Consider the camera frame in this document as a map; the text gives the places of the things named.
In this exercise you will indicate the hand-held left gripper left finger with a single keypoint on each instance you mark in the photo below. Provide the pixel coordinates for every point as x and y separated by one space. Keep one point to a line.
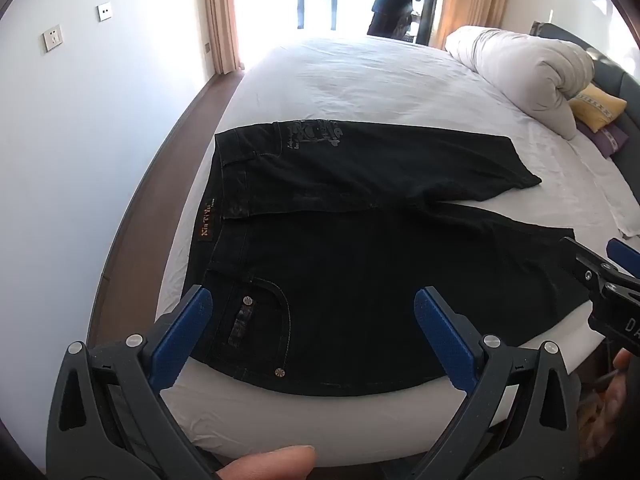
185 330

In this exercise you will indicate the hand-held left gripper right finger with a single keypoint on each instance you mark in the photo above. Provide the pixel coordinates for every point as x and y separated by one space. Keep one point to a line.
445 335

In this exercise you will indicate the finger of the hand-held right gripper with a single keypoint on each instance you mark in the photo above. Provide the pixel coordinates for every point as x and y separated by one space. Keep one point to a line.
621 255
582 261

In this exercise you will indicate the black pants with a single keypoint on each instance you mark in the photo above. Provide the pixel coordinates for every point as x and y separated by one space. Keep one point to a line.
350 270

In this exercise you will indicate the person's right hand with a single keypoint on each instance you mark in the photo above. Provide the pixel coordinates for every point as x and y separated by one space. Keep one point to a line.
625 365

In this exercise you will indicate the person's left hand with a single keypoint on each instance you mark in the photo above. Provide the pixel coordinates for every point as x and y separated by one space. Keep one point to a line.
265 465

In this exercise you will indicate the purple pillow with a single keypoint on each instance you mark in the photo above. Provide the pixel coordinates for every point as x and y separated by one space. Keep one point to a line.
607 140

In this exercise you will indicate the yellow pillow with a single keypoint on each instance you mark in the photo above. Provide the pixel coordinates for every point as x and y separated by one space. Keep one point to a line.
597 107

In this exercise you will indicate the grey headboard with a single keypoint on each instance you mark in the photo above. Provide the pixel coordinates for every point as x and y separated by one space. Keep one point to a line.
627 85

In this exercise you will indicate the white rolled duvet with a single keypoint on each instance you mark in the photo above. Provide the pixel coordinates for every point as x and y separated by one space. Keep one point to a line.
520 70

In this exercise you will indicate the white bed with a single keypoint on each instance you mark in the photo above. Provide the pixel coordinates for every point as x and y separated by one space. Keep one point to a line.
350 85

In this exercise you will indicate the black hanging garment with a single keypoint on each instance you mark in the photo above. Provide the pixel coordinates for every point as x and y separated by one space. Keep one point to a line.
395 5

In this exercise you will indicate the white wall socket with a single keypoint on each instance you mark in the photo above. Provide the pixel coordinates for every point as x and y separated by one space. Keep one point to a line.
105 12
53 38

